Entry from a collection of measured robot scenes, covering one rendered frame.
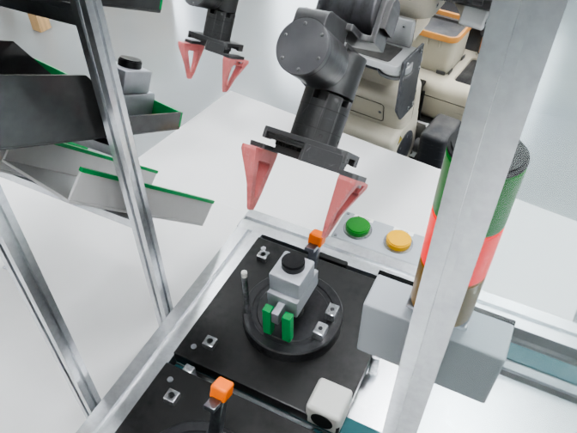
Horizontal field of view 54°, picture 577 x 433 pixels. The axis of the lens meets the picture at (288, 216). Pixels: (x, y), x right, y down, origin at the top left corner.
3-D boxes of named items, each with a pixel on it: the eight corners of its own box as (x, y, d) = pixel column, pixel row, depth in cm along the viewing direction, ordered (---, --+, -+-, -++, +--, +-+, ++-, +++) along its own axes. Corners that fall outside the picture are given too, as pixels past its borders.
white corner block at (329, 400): (318, 391, 74) (320, 375, 71) (351, 405, 72) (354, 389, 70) (303, 422, 71) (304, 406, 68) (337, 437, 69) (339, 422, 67)
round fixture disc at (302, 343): (271, 267, 86) (270, 259, 85) (357, 300, 82) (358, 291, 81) (224, 338, 77) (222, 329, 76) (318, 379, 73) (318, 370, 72)
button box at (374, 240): (343, 234, 101) (346, 209, 97) (459, 274, 95) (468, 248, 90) (328, 260, 97) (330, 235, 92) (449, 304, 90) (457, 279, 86)
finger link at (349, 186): (334, 245, 61) (362, 161, 60) (275, 222, 63) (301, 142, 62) (349, 243, 67) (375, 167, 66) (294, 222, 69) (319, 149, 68)
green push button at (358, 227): (350, 221, 96) (351, 212, 95) (373, 228, 95) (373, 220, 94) (341, 236, 94) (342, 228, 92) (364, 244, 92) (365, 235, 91)
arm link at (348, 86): (376, 57, 65) (332, 46, 68) (357, 37, 59) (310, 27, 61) (356, 114, 66) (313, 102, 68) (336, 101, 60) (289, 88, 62)
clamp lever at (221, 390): (211, 425, 66) (219, 375, 63) (227, 433, 65) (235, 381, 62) (195, 446, 63) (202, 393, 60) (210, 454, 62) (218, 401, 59)
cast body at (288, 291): (288, 272, 79) (288, 238, 74) (318, 283, 77) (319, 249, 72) (259, 317, 73) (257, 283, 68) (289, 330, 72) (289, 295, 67)
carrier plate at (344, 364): (258, 244, 93) (258, 235, 91) (399, 296, 85) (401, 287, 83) (174, 360, 77) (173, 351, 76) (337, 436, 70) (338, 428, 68)
